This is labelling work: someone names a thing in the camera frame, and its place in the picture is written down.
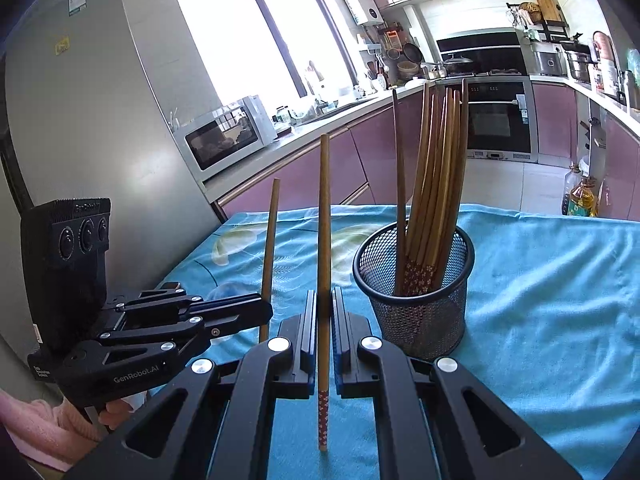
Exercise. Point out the blue floral tablecloth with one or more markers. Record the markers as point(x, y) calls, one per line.
point(540, 310)

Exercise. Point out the wooden cutting board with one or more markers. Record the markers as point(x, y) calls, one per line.
point(549, 9)

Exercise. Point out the red-tipped wooden chopstick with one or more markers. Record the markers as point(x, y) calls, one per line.
point(270, 240)
point(324, 235)

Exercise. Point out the white microwave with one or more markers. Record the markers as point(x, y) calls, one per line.
point(225, 135)

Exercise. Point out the built-in black oven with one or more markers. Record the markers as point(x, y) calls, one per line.
point(500, 125)

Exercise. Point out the steel thermos flask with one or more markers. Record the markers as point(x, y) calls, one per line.
point(628, 89)

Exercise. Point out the black mesh holder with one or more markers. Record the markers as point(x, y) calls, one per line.
point(425, 320)

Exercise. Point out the white water heater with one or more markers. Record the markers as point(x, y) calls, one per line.
point(362, 2)

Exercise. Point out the black wall rack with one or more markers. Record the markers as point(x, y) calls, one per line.
point(555, 30)

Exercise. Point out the person's left hand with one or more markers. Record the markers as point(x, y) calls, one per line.
point(117, 412)

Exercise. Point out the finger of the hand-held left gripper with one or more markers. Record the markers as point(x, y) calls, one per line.
point(235, 312)
point(160, 301)

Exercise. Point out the bundle of wooden chopsticks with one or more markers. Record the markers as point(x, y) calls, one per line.
point(435, 185)

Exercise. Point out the steel sink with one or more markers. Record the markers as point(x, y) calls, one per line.
point(340, 107)

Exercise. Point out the yellow oil bottle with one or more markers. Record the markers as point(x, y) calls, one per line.
point(583, 202)

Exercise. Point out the dark sauce bottle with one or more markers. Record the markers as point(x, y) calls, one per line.
point(568, 195)

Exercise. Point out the steel stockpot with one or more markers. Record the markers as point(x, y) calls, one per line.
point(579, 65)

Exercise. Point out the black range hood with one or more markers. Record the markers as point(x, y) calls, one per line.
point(480, 52)

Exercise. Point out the hanging utensil rack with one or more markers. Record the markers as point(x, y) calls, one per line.
point(395, 50)

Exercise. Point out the silver refrigerator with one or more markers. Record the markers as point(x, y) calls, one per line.
point(100, 110)

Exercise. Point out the pink base cabinets with sink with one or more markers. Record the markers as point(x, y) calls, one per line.
point(300, 170)

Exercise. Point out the kitchen window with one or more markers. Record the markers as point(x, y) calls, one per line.
point(225, 40)

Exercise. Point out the silver rice cooker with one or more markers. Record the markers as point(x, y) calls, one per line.
point(547, 60)

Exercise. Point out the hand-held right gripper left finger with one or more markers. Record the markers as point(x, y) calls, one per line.
point(311, 340)

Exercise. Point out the black wok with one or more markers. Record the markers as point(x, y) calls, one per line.
point(457, 64)

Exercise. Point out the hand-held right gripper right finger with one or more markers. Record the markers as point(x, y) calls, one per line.
point(340, 345)

